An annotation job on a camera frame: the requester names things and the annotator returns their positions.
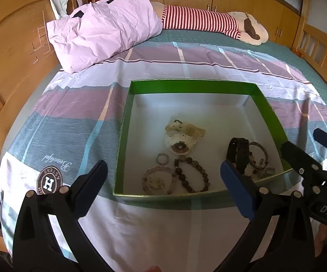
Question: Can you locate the red striped plush toy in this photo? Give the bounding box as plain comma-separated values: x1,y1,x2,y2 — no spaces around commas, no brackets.
151,1,269,46

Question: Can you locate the person's right hand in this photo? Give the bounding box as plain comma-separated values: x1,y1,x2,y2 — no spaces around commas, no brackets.
313,221,327,259

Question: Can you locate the brown bead bracelet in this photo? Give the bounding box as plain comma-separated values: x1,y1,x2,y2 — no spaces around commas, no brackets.
174,156,210,193

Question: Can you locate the pink bead bracelet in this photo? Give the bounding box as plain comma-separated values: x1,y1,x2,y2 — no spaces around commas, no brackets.
142,166,179,195

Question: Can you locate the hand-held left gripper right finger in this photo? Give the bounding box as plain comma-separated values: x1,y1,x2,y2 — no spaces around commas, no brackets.
213,160,316,272

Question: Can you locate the teal bed mat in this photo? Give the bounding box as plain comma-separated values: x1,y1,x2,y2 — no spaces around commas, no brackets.
145,29,327,173

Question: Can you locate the wooden headboard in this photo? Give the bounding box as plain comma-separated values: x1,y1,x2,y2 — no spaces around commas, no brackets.
0,0,77,182

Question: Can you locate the green cardboard box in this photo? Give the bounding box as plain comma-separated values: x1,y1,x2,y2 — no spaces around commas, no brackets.
112,79,296,203

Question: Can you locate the red bead bracelet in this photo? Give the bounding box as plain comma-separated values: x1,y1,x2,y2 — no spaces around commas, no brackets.
247,163,266,180

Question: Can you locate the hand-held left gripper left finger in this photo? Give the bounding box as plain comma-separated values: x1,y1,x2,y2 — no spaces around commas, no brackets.
12,160,116,272

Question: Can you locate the pink pillow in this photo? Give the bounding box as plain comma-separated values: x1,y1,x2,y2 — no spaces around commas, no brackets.
46,0,164,74

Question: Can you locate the white strap wristwatch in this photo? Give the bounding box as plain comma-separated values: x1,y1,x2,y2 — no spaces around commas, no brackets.
165,120,206,155

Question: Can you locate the patterned bedsheet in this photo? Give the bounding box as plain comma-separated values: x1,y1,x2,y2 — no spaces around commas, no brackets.
0,41,327,265

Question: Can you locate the silver bangle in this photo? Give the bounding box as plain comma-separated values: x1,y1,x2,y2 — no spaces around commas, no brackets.
249,141,266,165

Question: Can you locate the silver charm bracelet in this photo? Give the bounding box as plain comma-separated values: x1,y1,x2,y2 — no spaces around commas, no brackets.
261,158,276,177

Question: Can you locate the wooden footboard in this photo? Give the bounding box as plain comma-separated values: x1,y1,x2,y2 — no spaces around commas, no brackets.
292,23,327,73

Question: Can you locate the black wristwatch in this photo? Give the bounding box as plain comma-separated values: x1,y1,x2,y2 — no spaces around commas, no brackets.
226,137,251,175

